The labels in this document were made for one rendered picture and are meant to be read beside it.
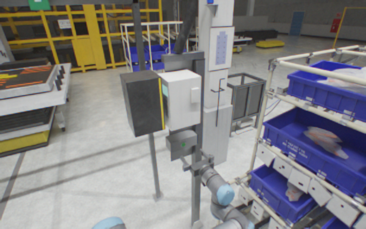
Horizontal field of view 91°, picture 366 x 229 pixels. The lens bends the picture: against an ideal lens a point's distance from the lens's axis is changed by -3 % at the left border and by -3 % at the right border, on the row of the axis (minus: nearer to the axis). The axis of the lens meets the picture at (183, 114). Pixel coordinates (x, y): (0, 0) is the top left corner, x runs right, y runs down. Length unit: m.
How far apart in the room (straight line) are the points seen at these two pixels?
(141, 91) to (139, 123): 0.16
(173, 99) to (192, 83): 0.13
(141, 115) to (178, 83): 0.24
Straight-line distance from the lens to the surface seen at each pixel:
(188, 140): 1.25
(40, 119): 3.54
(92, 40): 8.18
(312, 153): 1.33
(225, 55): 2.16
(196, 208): 1.92
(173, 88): 0.94
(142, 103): 0.92
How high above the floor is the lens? 1.90
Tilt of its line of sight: 28 degrees down
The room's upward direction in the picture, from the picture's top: 1 degrees counter-clockwise
